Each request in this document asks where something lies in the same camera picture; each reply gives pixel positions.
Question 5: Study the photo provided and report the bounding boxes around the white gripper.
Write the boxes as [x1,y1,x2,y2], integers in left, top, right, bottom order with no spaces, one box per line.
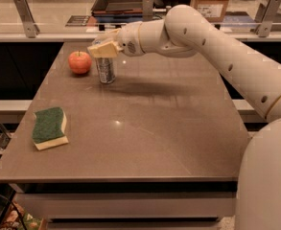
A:
[87,22,143,58]

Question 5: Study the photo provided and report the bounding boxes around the silver redbull can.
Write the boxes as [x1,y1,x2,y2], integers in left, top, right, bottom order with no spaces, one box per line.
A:
[95,57,115,84]

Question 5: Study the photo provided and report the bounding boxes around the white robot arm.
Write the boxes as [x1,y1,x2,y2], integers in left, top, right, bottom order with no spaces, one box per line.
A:
[88,5,281,230]

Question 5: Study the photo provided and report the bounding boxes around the red apple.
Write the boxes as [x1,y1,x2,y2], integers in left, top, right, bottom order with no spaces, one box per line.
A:
[68,51,92,74]

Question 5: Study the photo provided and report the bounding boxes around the dark open tray box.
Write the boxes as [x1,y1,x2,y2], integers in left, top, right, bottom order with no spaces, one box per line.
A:
[91,0,143,15]

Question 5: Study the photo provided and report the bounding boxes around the green yellow sponge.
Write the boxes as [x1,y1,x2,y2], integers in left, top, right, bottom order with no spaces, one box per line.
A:
[32,107,69,150]

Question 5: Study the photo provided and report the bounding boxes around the grey drawer cabinet under table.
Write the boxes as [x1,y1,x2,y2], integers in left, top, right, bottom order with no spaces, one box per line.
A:
[12,179,238,226]

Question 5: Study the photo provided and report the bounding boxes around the snack bags on floor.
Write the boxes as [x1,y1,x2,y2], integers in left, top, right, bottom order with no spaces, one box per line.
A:
[0,203,47,230]

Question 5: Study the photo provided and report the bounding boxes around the middle metal railing bracket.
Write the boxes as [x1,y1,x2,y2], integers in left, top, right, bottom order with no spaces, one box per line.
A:
[142,0,153,21]

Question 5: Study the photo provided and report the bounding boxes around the metal railing bracket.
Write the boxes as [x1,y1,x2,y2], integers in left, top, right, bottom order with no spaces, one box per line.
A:
[13,0,39,38]
[255,0,281,37]
[142,0,153,21]

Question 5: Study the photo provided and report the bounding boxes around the left metal railing bracket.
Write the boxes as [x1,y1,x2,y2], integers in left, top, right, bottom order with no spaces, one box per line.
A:
[13,0,39,38]

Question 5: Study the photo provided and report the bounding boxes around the right metal railing bracket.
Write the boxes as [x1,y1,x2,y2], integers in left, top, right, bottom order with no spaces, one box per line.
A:
[255,0,281,37]

